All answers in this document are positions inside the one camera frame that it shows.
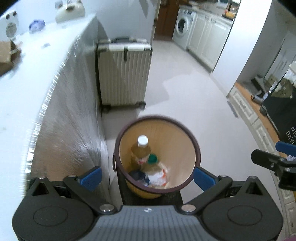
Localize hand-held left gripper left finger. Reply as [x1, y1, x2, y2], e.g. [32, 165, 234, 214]
[21, 166, 117, 214]

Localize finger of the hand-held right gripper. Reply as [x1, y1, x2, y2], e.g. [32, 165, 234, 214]
[251, 149, 286, 172]
[275, 141, 296, 153]

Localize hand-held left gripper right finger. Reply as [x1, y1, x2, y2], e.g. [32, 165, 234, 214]
[179, 166, 276, 215]

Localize clear bag with orange item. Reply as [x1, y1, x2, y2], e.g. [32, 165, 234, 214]
[148, 165, 169, 187]

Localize crushed blue red can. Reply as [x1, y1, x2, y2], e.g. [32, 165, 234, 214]
[129, 171, 149, 185]

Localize large clear plastic bottle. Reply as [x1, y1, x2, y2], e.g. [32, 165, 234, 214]
[142, 154, 168, 179]

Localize white cap plastic bottle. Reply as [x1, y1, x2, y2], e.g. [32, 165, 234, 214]
[130, 135, 152, 166]

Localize round wooden trash bin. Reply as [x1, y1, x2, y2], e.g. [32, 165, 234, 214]
[112, 114, 201, 200]

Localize brown cardboard box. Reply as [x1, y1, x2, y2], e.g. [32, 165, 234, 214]
[0, 40, 23, 76]

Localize black fabric bag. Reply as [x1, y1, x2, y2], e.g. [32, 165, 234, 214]
[261, 67, 296, 147]

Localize low white wood-top cabinet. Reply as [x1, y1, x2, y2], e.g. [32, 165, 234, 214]
[226, 82, 296, 209]

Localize white ribbed suitcase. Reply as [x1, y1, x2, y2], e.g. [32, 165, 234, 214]
[96, 37, 152, 113]

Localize white kitchen base cabinets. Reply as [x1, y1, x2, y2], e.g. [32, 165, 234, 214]
[186, 9, 233, 73]

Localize white washing machine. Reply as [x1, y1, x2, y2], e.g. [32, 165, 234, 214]
[172, 8, 197, 50]

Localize blue tissue pack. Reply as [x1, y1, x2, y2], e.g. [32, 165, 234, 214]
[28, 19, 46, 33]

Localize brown wooden door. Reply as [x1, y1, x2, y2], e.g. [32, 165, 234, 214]
[154, 0, 181, 41]

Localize white cat shaped ornament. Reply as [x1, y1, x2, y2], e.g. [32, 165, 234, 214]
[55, 0, 85, 23]

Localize white fan heater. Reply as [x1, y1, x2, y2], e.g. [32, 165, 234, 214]
[0, 9, 18, 39]

